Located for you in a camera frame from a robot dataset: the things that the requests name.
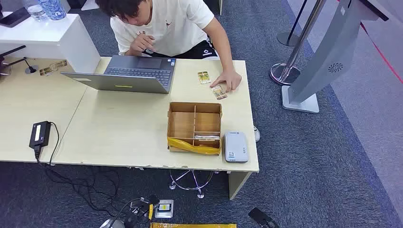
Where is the grey white card reader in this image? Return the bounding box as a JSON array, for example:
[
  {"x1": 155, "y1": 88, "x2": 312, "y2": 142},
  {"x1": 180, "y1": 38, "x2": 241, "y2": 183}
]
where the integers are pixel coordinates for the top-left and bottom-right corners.
[{"x1": 223, "y1": 131, "x2": 249, "y2": 163}]

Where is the red barrier belt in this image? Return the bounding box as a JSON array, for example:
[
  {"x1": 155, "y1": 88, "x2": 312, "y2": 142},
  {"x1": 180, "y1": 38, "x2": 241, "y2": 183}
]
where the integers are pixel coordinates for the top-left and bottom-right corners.
[{"x1": 336, "y1": 0, "x2": 403, "y2": 84}]

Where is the chrome stanchion post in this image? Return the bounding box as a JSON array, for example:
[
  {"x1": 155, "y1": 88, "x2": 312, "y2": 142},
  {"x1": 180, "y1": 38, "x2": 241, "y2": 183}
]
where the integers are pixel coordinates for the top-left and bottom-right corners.
[{"x1": 269, "y1": 0, "x2": 326, "y2": 86}]

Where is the person's right hand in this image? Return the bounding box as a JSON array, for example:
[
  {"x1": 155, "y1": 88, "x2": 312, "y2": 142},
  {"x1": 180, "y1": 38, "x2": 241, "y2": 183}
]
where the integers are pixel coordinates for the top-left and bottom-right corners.
[{"x1": 129, "y1": 34, "x2": 155, "y2": 54}]

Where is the grey laptop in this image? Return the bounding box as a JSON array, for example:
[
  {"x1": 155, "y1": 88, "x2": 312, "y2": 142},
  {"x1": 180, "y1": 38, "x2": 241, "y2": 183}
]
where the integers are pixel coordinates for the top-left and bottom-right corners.
[{"x1": 60, "y1": 55, "x2": 177, "y2": 95}]

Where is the black phone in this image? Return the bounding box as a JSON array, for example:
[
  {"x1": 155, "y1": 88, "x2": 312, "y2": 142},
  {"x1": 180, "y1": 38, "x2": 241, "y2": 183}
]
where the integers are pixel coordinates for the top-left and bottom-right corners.
[{"x1": 0, "y1": 7, "x2": 31, "y2": 29}]

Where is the black adapter cable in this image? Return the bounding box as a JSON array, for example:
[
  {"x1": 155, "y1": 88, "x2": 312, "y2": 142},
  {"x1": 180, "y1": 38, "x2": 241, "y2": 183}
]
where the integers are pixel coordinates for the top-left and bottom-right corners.
[{"x1": 34, "y1": 121, "x2": 120, "y2": 218}]

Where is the small black round-base stand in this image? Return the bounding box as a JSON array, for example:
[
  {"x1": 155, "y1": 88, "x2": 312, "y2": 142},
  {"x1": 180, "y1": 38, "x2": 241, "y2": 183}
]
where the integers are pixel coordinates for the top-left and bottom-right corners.
[{"x1": 23, "y1": 57, "x2": 39, "y2": 75}]

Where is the yellow wrapped package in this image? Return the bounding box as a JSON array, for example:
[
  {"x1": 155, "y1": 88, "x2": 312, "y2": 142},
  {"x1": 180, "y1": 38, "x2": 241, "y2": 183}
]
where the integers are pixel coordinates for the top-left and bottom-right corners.
[{"x1": 150, "y1": 222, "x2": 237, "y2": 228}]

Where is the person's left hand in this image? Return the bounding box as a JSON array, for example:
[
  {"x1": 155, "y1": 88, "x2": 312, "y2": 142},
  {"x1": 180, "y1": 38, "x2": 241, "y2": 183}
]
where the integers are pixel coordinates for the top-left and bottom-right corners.
[{"x1": 210, "y1": 69, "x2": 242, "y2": 93}]

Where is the chrome stool base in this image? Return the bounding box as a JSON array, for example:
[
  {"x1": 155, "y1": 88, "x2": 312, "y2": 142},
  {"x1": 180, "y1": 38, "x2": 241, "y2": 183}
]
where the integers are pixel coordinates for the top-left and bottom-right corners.
[{"x1": 169, "y1": 169, "x2": 220, "y2": 200}]

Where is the black floor cable bundle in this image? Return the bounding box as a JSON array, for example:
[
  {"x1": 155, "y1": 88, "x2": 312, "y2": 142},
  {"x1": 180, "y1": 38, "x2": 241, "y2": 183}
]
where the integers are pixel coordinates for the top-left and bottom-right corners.
[{"x1": 107, "y1": 195, "x2": 161, "y2": 228}]

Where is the white cabinet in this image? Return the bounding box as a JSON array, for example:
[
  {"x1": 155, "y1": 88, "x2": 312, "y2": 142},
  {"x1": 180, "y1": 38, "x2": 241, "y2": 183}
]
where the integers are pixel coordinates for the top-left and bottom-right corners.
[{"x1": 0, "y1": 12, "x2": 101, "y2": 74}]

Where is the white room key stack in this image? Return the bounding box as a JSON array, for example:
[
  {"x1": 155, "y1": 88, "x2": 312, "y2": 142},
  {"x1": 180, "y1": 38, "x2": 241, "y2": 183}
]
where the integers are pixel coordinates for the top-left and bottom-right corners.
[{"x1": 194, "y1": 134, "x2": 221, "y2": 141}]

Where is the yellow printed card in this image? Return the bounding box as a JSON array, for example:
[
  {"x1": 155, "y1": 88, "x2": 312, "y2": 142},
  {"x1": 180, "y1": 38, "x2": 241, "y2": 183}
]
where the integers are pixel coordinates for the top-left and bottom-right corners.
[{"x1": 197, "y1": 71, "x2": 211, "y2": 85}]

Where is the grey round floor device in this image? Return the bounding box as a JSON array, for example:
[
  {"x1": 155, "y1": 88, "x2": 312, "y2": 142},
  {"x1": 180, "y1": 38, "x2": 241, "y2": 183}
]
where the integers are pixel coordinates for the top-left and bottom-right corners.
[{"x1": 99, "y1": 218, "x2": 126, "y2": 228}]

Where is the person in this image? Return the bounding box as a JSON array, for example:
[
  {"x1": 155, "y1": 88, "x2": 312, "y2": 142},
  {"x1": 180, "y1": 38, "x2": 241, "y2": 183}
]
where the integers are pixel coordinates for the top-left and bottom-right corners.
[{"x1": 95, "y1": 0, "x2": 242, "y2": 93}]

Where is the wooden divider box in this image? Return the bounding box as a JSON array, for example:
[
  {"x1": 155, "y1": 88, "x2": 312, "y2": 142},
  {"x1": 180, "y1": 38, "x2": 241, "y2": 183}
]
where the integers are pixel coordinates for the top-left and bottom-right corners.
[{"x1": 166, "y1": 101, "x2": 223, "y2": 156}]

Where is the black stanchion post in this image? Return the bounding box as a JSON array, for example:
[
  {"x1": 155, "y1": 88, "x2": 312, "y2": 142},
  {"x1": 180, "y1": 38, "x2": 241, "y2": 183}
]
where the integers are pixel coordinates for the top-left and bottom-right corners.
[{"x1": 277, "y1": 0, "x2": 308, "y2": 47}]

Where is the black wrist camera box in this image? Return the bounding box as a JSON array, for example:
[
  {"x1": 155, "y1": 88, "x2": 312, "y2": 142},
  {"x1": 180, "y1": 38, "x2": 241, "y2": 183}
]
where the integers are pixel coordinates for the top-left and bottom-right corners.
[{"x1": 248, "y1": 207, "x2": 279, "y2": 228}]

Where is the grey kiosk stand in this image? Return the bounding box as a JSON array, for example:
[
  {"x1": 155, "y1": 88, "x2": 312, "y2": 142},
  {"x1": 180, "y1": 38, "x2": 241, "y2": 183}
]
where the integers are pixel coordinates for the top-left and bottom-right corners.
[{"x1": 281, "y1": 0, "x2": 389, "y2": 114}]

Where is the black power adapter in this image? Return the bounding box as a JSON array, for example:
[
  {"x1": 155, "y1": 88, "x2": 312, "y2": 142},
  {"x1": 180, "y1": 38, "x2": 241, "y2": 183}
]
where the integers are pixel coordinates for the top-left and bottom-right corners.
[{"x1": 29, "y1": 121, "x2": 52, "y2": 160}]

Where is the silver floor socket box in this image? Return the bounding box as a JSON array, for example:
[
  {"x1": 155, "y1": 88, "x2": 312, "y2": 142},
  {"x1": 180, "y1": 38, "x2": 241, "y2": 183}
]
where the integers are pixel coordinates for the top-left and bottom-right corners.
[{"x1": 154, "y1": 199, "x2": 174, "y2": 219}]

